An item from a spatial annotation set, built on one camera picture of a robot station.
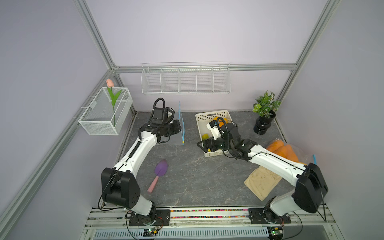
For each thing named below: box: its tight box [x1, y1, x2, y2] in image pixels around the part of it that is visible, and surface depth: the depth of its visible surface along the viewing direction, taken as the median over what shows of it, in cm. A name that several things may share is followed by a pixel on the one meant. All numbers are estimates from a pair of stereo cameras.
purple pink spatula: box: [147, 159, 168, 194], surface depth 91 cm
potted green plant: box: [252, 90, 282, 135], surface depth 92 cm
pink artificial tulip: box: [106, 78, 122, 127], surface depth 82 cm
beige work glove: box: [244, 165, 283, 201], surface depth 85 cm
